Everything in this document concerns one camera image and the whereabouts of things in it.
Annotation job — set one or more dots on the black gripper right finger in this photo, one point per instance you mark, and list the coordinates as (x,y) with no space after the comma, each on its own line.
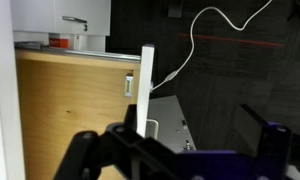
(273,150)

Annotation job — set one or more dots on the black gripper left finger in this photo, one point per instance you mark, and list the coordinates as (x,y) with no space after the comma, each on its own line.
(100,156)

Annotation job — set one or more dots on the wooden drawer white front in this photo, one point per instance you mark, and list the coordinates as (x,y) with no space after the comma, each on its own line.
(73,110)

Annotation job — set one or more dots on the white cabinet door grey inside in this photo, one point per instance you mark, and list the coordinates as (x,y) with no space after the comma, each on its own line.
(170,123)

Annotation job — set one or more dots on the red white box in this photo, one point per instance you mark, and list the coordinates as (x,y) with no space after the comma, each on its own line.
(59,42)

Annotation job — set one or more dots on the black floor object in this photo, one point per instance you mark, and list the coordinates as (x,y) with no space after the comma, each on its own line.
(175,8)

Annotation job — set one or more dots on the metal drawer slide rail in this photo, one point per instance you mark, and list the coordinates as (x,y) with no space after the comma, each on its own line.
(83,53)

